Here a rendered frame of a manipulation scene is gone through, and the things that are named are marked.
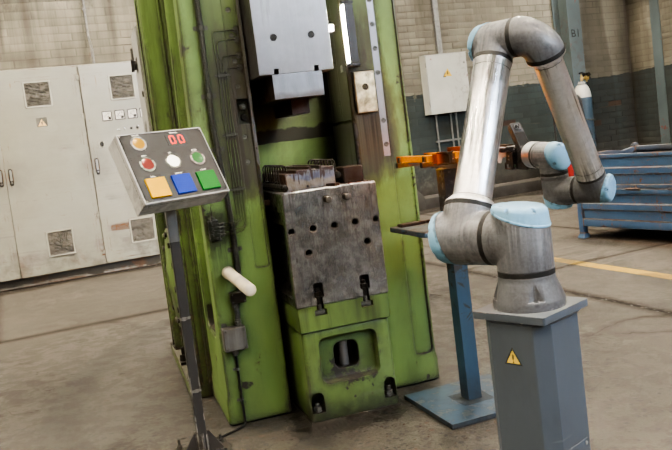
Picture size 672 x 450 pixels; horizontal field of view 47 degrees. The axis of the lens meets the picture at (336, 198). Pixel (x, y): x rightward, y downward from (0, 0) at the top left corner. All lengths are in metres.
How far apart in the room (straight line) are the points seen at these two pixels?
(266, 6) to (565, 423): 1.83
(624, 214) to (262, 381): 3.95
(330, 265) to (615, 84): 9.34
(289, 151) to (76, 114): 4.84
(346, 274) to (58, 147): 5.41
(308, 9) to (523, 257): 1.46
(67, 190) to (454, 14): 5.36
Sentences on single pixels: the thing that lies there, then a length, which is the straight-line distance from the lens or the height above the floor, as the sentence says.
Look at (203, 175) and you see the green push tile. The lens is 2.79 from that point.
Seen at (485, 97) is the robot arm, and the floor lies 1.16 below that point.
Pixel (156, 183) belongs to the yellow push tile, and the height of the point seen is 1.02.
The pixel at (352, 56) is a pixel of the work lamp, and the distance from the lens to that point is 3.22.
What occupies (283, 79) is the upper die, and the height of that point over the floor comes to 1.34.
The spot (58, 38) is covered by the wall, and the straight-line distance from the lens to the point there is 8.85.
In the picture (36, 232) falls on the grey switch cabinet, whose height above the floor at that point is 0.52.
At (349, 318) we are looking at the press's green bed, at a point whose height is 0.39.
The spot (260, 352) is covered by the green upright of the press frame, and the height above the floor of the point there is 0.28.
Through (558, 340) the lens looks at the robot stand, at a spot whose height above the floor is 0.52.
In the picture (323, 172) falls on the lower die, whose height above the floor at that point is 0.97.
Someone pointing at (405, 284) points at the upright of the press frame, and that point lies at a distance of 3.36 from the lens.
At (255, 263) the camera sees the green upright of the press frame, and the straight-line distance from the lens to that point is 3.15.
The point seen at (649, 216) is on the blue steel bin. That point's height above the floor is 0.20.
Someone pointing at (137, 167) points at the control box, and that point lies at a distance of 2.71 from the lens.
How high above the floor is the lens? 1.11
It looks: 5 degrees down
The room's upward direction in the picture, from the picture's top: 7 degrees counter-clockwise
